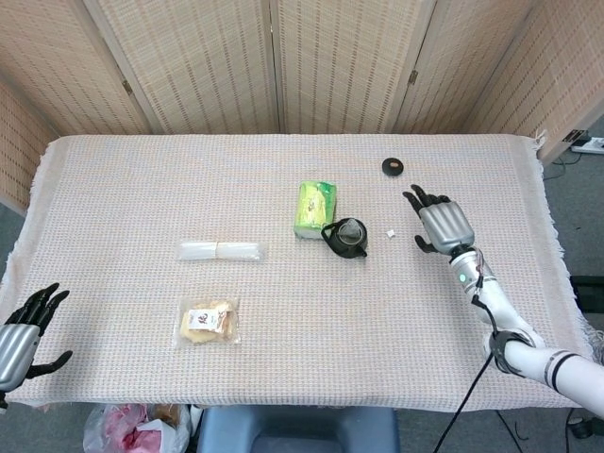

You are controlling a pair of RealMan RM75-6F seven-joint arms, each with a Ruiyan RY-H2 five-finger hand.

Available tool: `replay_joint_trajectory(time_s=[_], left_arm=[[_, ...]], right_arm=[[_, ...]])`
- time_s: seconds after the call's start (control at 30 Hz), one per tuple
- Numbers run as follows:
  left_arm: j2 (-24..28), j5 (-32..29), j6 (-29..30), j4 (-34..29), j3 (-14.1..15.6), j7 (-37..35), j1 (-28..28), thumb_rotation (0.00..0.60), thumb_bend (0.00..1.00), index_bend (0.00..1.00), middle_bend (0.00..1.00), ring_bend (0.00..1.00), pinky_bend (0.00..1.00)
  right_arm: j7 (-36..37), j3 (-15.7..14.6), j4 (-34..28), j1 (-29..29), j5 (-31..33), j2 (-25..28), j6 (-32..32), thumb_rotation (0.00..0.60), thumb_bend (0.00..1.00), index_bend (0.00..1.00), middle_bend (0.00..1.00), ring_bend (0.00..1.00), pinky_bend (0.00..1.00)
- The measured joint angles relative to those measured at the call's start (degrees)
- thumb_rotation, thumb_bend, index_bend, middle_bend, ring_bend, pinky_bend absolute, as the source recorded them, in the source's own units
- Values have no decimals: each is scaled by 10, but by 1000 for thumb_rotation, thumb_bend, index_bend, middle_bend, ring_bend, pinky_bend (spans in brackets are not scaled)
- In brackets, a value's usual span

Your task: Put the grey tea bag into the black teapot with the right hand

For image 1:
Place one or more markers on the black box on floor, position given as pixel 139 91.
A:
pixel 587 292

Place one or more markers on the blue chair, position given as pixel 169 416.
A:
pixel 292 429

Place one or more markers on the black caster wheel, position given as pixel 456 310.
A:
pixel 579 427

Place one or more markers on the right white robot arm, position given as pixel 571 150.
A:
pixel 533 354

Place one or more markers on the woven bamboo folding screen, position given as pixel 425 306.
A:
pixel 212 61

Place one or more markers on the plastic bag with red contents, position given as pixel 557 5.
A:
pixel 122 429

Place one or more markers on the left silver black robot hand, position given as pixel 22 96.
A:
pixel 14 349

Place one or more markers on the black teapot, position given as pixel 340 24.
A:
pixel 347 251

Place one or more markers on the black teapot lid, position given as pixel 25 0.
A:
pixel 393 169

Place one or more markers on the white power strip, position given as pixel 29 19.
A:
pixel 590 145

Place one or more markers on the snack packet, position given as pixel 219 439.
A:
pixel 207 323

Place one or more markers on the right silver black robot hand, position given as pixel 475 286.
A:
pixel 446 224

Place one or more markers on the pale woven tablecloth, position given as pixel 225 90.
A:
pixel 141 189

